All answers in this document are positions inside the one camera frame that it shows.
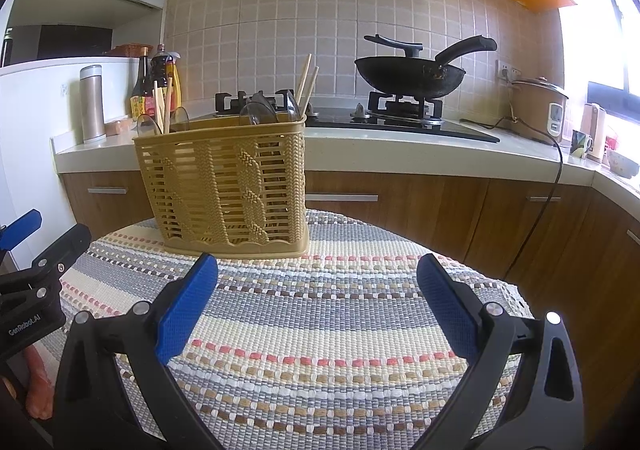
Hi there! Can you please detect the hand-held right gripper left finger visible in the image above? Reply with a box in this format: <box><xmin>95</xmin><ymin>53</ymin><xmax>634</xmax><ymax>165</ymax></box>
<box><xmin>52</xmin><ymin>253</ymin><xmax>226</xmax><ymax>450</ymax></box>

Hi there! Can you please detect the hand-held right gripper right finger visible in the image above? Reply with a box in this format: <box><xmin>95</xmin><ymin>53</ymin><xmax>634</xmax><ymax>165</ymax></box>
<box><xmin>412</xmin><ymin>253</ymin><xmax>586</xmax><ymax>450</ymax></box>

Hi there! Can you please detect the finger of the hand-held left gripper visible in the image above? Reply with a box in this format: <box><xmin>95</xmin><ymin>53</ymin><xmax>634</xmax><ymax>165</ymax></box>
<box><xmin>30</xmin><ymin>224</ymin><xmax>92</xmax><ymax>281</ymax></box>
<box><xmin>0</xmin><ymin>210</ymin><xmax>43</xmax><ymax>252</ymax></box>

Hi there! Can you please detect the beige plastic utensil basket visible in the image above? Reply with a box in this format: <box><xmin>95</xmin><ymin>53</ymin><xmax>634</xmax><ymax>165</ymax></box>
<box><xmin>132</xmin><ymin>116</ymin><xmax>308</xmax><ymax>261</ymax></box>

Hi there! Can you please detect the person's left hand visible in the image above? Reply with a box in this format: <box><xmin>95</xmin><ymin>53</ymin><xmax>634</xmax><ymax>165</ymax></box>
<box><xmin>24</xmin><ymin>345</ymin><xmax>54</xmax><ymax>420</ymax></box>

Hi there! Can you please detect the striped woven mat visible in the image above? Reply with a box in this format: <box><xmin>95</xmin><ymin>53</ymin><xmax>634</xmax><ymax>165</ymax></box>
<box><xmin>30</xmin><ymin>207</ymin><xmax>533</xmax><ymax>450</ymax></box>

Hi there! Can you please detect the steel thermos flask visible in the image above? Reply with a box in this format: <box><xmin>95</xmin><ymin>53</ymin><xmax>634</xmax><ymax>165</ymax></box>
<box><xmin>79</xmin><ymin>64</ymin><xmax>107</xmax><ymax>145</ymax></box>

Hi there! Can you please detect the dark soy sauce bottle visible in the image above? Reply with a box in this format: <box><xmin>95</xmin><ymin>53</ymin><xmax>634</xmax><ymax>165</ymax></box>
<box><xmin>131</xmin><ymin>55</ymin><xmax>156</xmax><ymax>121</ymax></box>

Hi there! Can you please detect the black glass gas stove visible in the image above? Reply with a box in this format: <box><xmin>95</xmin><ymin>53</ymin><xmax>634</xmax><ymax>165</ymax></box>
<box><xmin>300</xmin><ymin>105</ymin><xmax>501</xmax><ymax>144</ymax></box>

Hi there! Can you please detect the yellow bottle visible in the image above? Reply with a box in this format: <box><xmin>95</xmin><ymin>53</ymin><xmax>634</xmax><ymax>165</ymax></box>
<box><xmin>167</xmin><ymin>50</ymin><xmax>182</xmax><ymax>111</ymax></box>

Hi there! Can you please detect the red label sauce bottle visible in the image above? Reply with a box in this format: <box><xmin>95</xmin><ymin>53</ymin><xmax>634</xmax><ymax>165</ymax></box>
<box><xmin>150</xmin><ymin>44</ymin><xmax>176</xmax><ymax>116</ymax></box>

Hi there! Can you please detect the black burner grate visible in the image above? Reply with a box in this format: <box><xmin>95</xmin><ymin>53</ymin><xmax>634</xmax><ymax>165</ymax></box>
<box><xmin>367</xmin><ymin>91</ymin><xmax>444</xmax><ymax>121</ymax></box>
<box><xmin>215</xmin><ymin>89</ymin><xmax>296</xmax><ymax>115</ymax></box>

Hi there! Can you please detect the beige rice cooker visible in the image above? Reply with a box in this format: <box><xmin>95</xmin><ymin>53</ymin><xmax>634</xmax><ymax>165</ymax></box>
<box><xmin>509</xmin><ymin>76</ymin><xmax>570</xmax><ymax>147</ymax></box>

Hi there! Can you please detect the patterned mug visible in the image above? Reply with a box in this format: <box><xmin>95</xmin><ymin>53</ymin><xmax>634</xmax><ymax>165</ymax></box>
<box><xmin>570</xmin><ymin>129</ymin><xmax>593</xmax><ymax>158</ymax></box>

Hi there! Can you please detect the patterned bowl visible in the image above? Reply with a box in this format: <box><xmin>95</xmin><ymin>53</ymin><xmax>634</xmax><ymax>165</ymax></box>
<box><xmin>606</xmin><ymin>147</ymin><xmax>640</xmax><ymax>179</ymax></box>

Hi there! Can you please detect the white electric kettle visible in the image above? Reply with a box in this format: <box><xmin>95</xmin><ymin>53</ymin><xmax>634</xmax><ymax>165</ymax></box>
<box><xmin>580</xmin><ymin>103</ymin><xmax>608</xmax><ymax>162</ymax></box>

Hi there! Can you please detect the black wok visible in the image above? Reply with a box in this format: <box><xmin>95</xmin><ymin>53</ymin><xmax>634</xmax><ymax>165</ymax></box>
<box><xmin>354</xmin><ymin>35</ymin><xmax>498</xmax><ymax>100</ymax></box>

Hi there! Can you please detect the window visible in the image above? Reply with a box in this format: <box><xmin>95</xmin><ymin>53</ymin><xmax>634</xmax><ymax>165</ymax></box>
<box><xmin>557</xmin><ymin>0</ymin><xmax>640</xmax><ymax>141</ymax></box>

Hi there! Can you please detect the black power cable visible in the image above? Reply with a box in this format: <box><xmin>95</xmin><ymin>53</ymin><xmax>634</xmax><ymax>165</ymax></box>
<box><xmin>460</xmin><ymin>116</ymin><xmax>563</xmax><ymax>281</ymax></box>

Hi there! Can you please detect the white wall socket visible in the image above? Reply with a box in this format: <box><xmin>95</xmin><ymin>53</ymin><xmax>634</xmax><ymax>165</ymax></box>
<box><xmin>496</xmin><ymin>59</ymin><xmax>521</xmax><ymax>84</ymax></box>

